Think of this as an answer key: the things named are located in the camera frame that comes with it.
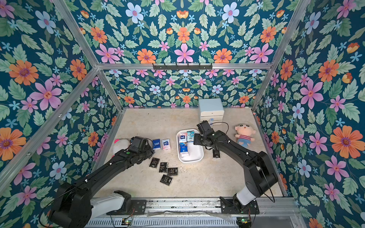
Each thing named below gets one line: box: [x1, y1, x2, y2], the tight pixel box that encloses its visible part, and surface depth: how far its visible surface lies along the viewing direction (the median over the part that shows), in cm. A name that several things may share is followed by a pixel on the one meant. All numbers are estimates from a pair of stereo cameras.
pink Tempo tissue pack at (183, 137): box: [179, 132, 188, 143], surface depth 97 cm
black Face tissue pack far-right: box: [212, 149, 221, 160], surface depth 93 cm
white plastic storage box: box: [176, 129, 204, 163], surface depth 95 cm
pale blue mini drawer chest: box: [198, 97, 225, 126], surface depth 101 cm
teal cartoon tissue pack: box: [186, 130, 195, 143], surface depth 97 cm
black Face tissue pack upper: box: [149, 157, 160, 169], surface depth 90 cm
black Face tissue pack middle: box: [158, 161, 169, 173], surface depth 88 cm
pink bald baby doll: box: [234, 123, 256, 148], surface depth 100 cm
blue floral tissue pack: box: [179, 142, 188, 153], surface depth 92 cm
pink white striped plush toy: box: [111, 138, 131, 159], surface depth 93 cm
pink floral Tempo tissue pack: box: [161, 138, 171, 151], surface depth 97 cm
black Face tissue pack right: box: [167, 167, 178, 177], surface depth 86 cm
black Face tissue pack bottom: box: [159, 174, 173, 187], surface depth 82 cm
